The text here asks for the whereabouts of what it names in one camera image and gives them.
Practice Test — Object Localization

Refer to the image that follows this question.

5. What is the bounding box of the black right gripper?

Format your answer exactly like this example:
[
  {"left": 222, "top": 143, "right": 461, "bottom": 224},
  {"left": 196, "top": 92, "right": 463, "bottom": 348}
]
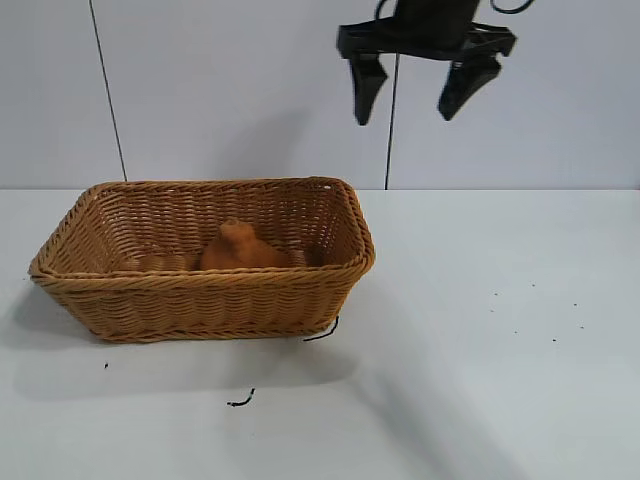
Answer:
[{"left": 336, "top": 0, "right": 518, "bottom": 126}]

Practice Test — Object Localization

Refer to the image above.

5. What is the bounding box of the orange-brown bread-like lump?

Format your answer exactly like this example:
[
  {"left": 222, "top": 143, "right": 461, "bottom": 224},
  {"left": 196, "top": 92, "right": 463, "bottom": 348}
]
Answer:
[{"left": 199, "top": 218, "right": 293, "bottom": 272}]

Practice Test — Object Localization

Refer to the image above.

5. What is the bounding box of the brown woven wicker basket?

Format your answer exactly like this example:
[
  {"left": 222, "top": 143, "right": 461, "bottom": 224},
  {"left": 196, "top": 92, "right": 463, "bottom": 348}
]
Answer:
[{"left": 28, "top": 175, "right": 377, "bottom": 345}]

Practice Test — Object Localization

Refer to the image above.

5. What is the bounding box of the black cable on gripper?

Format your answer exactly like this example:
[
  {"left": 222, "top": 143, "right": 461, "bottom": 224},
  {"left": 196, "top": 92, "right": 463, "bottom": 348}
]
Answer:
[{"left": 489, "top": 0, "right": 535, "bottom": 15}]

